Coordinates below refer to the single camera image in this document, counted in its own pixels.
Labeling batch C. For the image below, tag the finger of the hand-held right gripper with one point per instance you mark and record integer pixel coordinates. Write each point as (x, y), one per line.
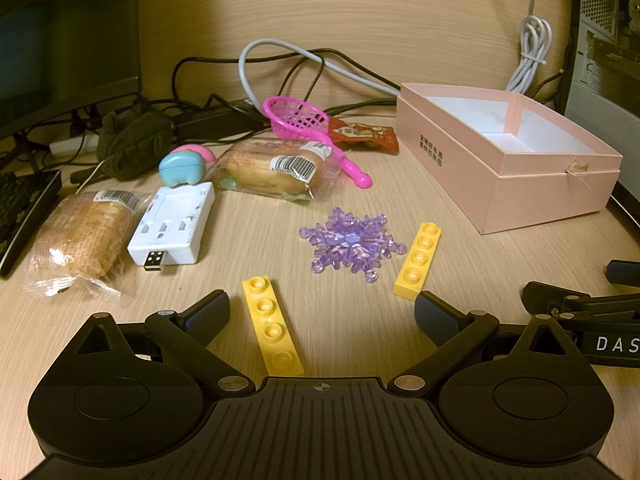
(625, 269)
(560, 297)

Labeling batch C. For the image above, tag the blue plastic toy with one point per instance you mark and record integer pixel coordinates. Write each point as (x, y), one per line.
(180, 169)

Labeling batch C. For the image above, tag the black keyboard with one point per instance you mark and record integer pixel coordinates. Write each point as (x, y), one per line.
(25, 210)

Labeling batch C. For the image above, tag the yellow toy brick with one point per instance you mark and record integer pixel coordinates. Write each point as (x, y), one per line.
(417, 260)
(272, 322)

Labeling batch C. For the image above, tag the pink toy strainer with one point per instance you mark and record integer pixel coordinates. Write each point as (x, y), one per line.
(295, 117)

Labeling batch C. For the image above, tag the computer tower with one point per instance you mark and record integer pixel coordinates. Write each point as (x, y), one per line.
(605, 20)

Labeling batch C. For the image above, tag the white power strip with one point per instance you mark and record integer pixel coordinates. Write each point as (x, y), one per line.
(70, 144)

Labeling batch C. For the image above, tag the bread packet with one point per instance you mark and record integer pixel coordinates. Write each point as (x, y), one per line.
(82, 240)
(260, 170)

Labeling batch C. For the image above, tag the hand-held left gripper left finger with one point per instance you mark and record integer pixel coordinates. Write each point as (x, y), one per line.
(206, 313)

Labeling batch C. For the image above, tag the black monitor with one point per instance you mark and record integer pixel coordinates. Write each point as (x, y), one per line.
(65, 35)

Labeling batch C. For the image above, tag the white battery charger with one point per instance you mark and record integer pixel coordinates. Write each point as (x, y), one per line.
(175, 225)

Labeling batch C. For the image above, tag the purple plastic snowflake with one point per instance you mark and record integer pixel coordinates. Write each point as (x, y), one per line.
(352, 242)

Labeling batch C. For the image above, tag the red snack packet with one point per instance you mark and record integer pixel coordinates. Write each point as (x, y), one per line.
(362, 136)

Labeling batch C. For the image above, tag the pink cardboard box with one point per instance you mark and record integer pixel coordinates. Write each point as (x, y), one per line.
(450, 160)

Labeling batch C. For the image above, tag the black power adapter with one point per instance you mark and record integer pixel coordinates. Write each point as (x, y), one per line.
(220, 117)

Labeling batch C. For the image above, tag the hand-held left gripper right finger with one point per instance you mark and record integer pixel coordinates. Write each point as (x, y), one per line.
(434, 310)

